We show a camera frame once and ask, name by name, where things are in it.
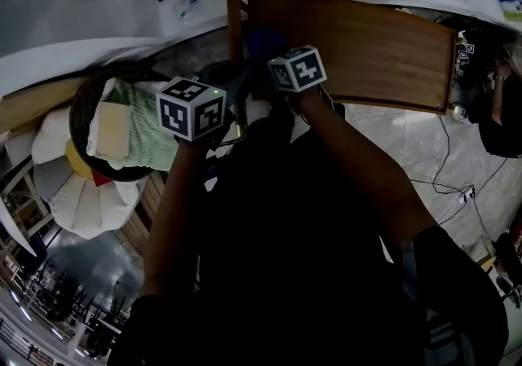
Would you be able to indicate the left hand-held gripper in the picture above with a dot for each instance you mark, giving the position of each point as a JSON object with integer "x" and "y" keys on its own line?
{"x": 191, "y": 111}

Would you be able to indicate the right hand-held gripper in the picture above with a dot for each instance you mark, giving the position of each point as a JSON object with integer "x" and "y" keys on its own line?
{"x": 302, "y": 71}

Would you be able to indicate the blue cloth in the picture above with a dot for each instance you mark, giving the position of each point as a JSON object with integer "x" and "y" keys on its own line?
{"x": 265, "y": 42}

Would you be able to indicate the person's left forearm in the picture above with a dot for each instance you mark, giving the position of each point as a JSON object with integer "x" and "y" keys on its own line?
{"x": 175, "y": 213}

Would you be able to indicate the person's right forearm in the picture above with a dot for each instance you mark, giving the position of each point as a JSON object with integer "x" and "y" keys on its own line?
{"x": 359, "y": 168}

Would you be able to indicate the small clear packet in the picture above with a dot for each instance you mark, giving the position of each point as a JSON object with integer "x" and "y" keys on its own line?
{"x": 187, "y": 7}

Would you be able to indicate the green knitted blanket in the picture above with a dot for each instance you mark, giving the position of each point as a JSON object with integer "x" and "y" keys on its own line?
{"x": 151, "y": 132}

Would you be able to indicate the beige book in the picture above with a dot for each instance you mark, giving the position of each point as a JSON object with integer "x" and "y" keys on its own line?
{"x": 114, "y": 130}

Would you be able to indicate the black wicker basket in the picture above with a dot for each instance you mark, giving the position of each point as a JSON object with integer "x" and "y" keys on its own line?
{"x": 81, "y": 111}

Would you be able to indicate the red book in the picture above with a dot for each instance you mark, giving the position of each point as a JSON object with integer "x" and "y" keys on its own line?
{"x": 100, "y": 179}

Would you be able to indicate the white flower cushion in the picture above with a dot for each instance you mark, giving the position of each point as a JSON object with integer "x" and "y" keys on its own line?
{"x": 81, "y": 201}

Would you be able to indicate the brown cardboard sheet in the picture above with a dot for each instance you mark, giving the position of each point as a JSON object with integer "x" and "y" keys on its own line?
{"x": 36, "y": 101}

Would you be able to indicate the person's black clothing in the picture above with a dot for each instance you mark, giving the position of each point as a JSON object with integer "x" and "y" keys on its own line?
{"x": 285, "y": 274}

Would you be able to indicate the white power strip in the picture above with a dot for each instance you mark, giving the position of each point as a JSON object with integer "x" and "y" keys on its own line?
{"x": 467, "y": 195}

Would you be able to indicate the green bottle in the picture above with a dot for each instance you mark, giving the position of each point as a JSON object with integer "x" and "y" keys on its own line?
{"x": 511, "y": 16}

